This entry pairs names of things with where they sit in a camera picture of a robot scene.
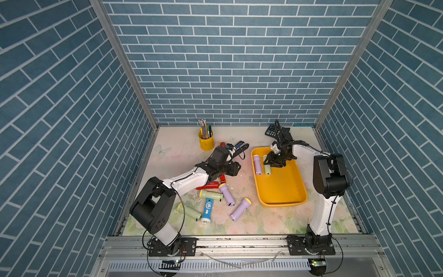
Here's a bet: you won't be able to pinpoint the blue black stapler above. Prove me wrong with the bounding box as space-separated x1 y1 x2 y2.
233 141 249 155

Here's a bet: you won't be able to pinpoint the yellow pen cup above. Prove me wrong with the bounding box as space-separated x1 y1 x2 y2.
198 131 215 151

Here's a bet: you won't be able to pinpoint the yellow plastic tray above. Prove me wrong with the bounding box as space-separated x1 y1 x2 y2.
251 147 308 208

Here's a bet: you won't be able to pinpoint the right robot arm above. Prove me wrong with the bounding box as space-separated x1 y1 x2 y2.
264 140 351 255

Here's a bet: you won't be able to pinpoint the blue white flashlight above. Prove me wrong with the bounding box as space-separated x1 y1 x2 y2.
200 198 213 224

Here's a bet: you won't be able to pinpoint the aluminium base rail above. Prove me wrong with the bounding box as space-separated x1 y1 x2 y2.
92 234 395 277

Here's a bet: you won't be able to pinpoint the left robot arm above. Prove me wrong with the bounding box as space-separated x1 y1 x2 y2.
130 141 249 255

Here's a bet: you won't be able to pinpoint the purple flashlight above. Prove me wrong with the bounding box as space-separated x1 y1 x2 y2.
230 197 251 222
252 155 263 175
219 183 235 207

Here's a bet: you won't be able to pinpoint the green flashlight yellow button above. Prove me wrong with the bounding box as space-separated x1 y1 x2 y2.
263 155 271 175

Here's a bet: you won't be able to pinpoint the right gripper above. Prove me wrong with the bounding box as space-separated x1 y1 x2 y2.
263 152 291 168

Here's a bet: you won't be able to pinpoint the green flashlight lower middle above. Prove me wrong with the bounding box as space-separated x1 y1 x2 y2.
199 189 224 202

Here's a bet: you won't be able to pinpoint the black calculator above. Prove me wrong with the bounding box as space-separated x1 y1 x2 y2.
265 124 276 137

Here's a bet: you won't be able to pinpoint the pens in cup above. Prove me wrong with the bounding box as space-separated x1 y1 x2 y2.
198 119 213 140

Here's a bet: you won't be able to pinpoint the red flashlight lying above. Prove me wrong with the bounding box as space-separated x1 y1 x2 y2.
196 181 220 190

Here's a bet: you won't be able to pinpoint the green flashlight lower left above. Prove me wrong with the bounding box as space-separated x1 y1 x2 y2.
177 203 202 222

